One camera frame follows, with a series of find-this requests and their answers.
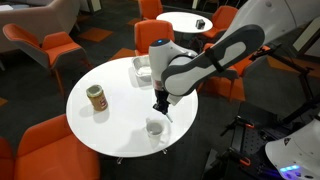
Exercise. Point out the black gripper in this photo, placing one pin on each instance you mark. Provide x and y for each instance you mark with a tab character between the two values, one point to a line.
161	97

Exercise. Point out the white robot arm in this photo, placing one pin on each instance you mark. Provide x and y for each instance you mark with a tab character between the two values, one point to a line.
213	63

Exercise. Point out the white ceramic cup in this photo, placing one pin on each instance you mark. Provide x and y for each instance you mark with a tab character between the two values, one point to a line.
155	132

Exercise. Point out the metal table foot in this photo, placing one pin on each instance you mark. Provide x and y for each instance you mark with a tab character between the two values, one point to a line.
119	160
164	151

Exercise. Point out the peanut butter jar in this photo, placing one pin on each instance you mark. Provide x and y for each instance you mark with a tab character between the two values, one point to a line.
98	101

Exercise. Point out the orange upholstered chair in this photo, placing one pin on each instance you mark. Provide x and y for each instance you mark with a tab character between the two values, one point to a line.
5	163
153	33
56	46
223	86
50	156
150	8
223	18

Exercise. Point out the small white round table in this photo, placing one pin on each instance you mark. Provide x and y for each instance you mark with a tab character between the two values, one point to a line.
180	21

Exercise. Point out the small black object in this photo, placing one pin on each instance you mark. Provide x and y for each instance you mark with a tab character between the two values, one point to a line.
200	23

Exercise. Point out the black robot platform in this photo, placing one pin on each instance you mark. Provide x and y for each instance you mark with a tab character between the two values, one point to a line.
253	143

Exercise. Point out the black camera stand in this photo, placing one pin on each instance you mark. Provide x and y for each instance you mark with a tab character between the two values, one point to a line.
307	85

